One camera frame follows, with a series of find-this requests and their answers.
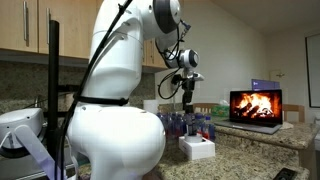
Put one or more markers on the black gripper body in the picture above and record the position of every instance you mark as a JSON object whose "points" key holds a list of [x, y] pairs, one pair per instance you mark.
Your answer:
{"points": [[188, 91]]}

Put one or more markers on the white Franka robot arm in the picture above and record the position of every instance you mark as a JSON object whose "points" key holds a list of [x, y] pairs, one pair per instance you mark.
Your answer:
{"points": [[113, 66]]}

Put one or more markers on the green tissue box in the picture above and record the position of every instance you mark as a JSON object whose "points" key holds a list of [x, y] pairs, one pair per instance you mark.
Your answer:
{"points": [[220, 110]]}

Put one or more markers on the white cardboard product box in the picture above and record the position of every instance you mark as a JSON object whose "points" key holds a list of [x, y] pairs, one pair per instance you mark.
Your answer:
{"points": [[196, 151]]}

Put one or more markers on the wooden dining chair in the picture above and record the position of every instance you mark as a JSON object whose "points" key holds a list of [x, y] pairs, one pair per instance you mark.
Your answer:
{"points": [[293, 111], [203, 106]]}

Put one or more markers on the Fiji water bottle blue cap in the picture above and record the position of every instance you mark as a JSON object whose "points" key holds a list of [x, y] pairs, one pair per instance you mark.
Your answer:
{"points": [[200, 124], [170, 126], [209, 128], [180, 126]]}

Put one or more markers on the white paper towel roll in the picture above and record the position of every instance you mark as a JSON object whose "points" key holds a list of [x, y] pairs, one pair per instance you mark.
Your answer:
{"points": [[150, 107]]}

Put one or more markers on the laptop showing fireplace video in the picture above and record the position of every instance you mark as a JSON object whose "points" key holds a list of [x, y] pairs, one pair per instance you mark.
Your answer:
{"points": [[256, 106]]}

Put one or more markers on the purple panel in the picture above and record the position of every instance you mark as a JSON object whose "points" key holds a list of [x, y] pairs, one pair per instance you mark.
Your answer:
{"points": [[265, 85]]}

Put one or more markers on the round white placemat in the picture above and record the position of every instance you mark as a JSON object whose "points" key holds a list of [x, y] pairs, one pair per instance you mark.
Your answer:
{"points": [[286, 126]]}

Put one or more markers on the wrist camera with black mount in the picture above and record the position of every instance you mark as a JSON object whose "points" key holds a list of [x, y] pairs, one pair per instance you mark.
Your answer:
{"points": [[197, 76]]}

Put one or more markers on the black camera stand pole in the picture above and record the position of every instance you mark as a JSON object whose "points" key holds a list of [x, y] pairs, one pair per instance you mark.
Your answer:
{"points": [[53, 66]]}

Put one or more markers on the wooden wall cabinet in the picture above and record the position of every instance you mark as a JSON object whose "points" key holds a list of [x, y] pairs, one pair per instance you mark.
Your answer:
{"points": [[66, 26]]}

